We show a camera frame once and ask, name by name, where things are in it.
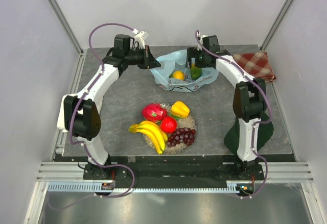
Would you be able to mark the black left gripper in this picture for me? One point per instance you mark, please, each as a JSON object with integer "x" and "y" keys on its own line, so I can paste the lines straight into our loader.
{"x": 149, "y": 61}

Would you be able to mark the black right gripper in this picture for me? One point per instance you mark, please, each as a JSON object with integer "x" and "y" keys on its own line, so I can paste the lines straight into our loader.
{"x": 192, "y": 52}

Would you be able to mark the orange yellow fake mango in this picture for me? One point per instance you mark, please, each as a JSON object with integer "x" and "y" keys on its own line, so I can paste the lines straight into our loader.
{"x": 195, "y": 71}

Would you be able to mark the yellow fake lemon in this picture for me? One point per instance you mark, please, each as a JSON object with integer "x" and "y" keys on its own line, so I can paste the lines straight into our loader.
{"x": 178, "y": 75}

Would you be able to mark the light blue plastic bag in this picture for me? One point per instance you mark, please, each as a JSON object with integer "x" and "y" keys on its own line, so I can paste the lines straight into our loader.
{"x": 176, "y": 61}

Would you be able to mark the red fake dragon fruit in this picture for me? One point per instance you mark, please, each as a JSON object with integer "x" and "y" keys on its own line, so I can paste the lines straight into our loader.
{"x": 154, "y": 112}

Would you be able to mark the yellow fake bell pepper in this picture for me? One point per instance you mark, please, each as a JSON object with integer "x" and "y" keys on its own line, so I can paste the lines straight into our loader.
{"x": 180, "y": 109}

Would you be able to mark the red fake tomato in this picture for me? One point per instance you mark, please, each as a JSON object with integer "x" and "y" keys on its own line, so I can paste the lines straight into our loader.
{"x": 168, "y": 125}

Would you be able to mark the yellow fake banana bunch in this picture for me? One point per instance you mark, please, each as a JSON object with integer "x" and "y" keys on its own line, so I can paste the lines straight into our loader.
{"x": 153, "y": 132}

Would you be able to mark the dark purple fake grapes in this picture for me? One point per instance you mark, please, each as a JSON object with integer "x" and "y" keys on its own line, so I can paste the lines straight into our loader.
{"x": 180, "y": 136}

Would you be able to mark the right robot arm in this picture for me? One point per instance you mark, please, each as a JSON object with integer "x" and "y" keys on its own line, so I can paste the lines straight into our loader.
{"x": 249, "y": 101}

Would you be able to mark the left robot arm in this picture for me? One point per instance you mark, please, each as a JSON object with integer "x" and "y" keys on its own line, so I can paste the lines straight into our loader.
{"x": 80, "y": 113}

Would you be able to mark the red checkered cloth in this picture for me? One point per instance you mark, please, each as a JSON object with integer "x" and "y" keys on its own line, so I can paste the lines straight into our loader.
{"x": 256, "y": 64}

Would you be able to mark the speckled round plate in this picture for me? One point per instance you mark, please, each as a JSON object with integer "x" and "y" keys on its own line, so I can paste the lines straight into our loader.
{"x": 189, "y": 122}

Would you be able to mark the dark green baseball cap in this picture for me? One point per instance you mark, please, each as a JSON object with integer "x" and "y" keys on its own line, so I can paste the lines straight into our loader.
{"x": 265, "y": 132}

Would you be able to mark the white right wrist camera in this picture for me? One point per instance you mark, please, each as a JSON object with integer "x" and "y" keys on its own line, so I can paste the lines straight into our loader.
{"x": 200, "y": 41}

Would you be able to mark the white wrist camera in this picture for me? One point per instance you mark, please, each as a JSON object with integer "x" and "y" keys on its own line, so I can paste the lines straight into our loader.
{"x": 200, "y": 41}
{"x": 139, "y": 38}

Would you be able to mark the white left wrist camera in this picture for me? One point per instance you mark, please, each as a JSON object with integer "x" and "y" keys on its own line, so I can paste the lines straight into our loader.
{"x": 139, "y": 38}

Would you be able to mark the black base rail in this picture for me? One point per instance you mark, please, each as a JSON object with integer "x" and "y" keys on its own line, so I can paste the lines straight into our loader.
{"x": 172, "y": 171}

